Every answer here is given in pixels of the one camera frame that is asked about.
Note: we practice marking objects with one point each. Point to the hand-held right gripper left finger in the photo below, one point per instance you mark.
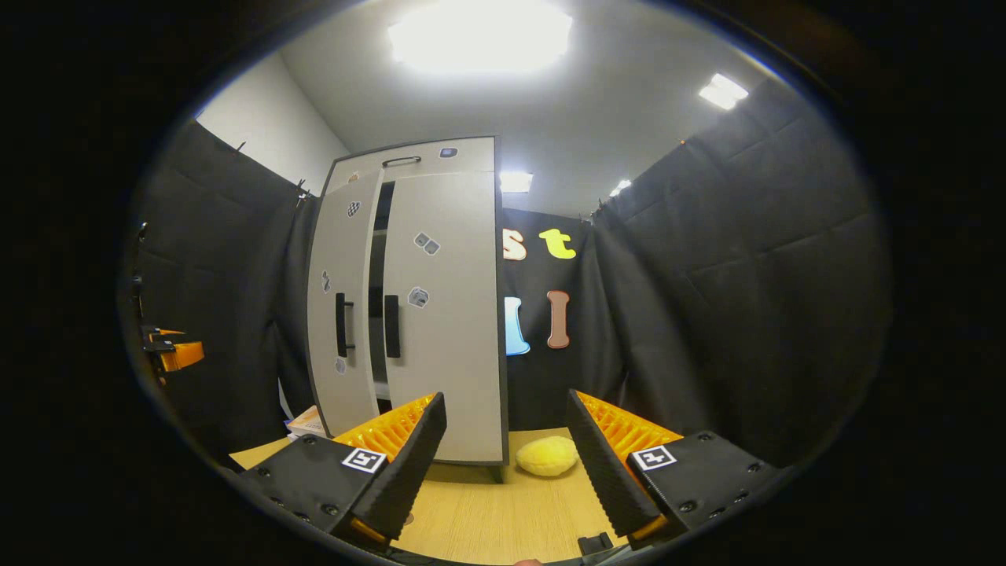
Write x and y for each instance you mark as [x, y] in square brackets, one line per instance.
[413, 472]

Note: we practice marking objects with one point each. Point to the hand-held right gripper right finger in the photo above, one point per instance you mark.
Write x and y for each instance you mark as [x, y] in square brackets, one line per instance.
[601, 475]

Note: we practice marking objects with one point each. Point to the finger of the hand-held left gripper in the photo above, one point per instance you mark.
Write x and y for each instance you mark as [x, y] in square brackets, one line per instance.
[171, 332]
[182, 355]

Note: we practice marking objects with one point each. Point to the grey cabinet door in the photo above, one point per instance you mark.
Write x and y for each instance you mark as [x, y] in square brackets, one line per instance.
[456, 354]
[346, 259]

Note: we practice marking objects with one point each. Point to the grey cabinet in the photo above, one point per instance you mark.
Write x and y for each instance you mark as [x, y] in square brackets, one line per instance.
[428, 157]

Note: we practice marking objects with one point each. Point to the yellow plush lemon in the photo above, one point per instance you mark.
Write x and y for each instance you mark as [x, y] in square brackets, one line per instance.
[546, 456]

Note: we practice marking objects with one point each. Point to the small black clamp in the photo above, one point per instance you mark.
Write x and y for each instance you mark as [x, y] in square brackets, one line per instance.
[595, 543]

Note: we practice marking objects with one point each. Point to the black backdrop cloth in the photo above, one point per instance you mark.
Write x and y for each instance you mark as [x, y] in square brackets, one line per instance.
[747, 314]

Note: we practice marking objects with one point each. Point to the large ceiling light panel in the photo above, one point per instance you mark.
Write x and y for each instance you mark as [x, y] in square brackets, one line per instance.
[479, 35]

